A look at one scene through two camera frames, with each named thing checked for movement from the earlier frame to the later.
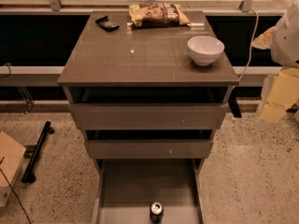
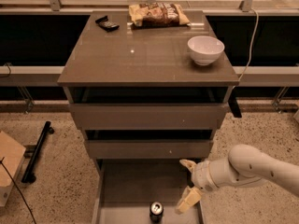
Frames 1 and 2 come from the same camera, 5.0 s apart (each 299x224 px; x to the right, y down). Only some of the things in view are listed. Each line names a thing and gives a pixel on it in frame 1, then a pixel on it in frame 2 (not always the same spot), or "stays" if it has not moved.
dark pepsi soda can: (156, 213) stays
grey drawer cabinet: (149, 102) stays
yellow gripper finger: (264, 40) to (189, 164)
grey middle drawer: (149, 143) stays
